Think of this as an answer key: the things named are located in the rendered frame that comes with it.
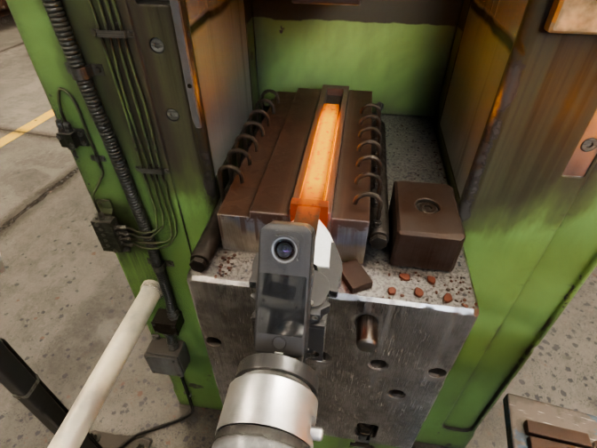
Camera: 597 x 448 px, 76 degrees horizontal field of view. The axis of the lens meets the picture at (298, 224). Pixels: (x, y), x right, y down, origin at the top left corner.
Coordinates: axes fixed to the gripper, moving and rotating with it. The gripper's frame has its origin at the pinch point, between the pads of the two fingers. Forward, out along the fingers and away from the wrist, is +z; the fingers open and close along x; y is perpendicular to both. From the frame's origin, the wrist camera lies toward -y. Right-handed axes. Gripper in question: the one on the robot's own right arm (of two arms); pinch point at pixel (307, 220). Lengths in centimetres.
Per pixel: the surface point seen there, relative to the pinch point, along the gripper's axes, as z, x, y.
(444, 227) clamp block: 4.4, 17.1, 2.5
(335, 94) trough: 42.6, 0.1, 1.2
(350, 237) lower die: 2.6, 5.4, 4.3
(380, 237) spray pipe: 2.9, 9.2, 4.1
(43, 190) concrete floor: 123, -168, 98
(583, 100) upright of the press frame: 16.5, 32.5, -10.1
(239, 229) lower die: 2.6, -9.6, 4.9
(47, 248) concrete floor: 79, -136, 99
